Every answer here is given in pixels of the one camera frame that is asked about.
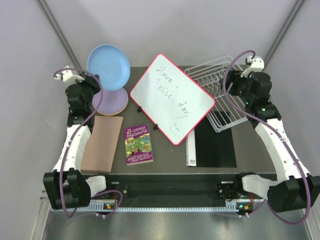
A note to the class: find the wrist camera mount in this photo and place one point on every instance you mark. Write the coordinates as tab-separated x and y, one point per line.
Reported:
255	64
69	77

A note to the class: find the brown cardboard sheet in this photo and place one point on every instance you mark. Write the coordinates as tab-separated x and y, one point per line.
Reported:
100	149

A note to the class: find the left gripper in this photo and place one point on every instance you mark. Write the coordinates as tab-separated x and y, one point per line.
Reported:
92	81

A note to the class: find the aluminium front rail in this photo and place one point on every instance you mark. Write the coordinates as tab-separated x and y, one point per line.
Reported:
105	204

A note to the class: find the white wire dish rack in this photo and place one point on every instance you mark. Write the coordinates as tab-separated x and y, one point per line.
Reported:
209	76

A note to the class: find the red-framed whiteboard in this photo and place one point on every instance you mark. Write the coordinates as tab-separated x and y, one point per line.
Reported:
171	99

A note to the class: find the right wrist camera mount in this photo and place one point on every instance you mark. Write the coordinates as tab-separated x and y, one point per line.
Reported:
255	64

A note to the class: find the purple plate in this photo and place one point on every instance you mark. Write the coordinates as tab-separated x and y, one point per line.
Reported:
110	98

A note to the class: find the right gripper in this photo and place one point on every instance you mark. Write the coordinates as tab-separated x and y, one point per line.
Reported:
234	77

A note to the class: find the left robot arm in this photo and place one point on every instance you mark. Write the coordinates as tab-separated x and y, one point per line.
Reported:
65	186

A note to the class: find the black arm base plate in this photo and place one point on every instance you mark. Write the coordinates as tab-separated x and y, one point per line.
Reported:
199	187

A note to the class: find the purple treehouse book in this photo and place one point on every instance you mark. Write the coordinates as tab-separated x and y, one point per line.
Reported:
138	147

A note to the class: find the black flat box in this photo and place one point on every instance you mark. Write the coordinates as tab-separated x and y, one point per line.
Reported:
206	148

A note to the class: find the yellow plate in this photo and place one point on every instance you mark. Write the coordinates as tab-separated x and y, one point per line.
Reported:
111	111

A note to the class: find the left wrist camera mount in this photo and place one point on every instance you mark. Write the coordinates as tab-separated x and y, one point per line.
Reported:
69	77

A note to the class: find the blue plate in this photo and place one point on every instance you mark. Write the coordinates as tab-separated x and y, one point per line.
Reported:
111	65

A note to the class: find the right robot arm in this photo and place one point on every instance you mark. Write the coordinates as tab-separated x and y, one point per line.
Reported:
294	188

